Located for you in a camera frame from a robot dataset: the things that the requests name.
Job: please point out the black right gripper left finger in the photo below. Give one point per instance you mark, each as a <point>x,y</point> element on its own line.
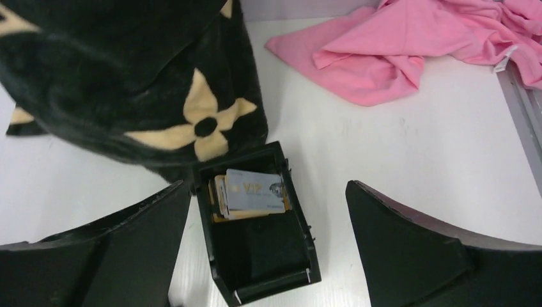
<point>124,259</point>

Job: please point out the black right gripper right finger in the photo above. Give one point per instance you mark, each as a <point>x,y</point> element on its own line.
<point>412,259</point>

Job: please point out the black plastic bin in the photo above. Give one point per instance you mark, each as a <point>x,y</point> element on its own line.
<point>255,257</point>

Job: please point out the stack of cards in bin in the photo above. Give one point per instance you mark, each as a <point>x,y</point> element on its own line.
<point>240,194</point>

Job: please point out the black floral blanket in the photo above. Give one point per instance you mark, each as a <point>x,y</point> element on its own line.
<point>160,84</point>

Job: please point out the pink cloth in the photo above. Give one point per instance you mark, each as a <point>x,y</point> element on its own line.
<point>376,55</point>

